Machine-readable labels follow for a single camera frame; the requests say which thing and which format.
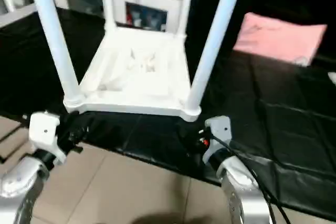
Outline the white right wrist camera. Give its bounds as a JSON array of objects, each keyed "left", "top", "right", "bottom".
[{"left": 202, "top": 116, "right": 232, "bottom": 164}]

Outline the white plastic table top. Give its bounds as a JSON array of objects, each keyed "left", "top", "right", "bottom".
[{"left": 63, "top": 25, "right": 203, "bottom": 122}]

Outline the black work mat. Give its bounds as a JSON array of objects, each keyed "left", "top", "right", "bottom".
[{"left": 0, "top": 6, "right": 336, "bottom": 219}]

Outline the pink pillow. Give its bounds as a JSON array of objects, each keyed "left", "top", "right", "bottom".
[{"left": 233, "top": 13, "right": 328, "bottom": 67}]

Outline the black metal stand leg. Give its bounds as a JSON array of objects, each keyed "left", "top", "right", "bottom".
[{"left": 0, "top": 125, "right": 26, "bottom": 163}]

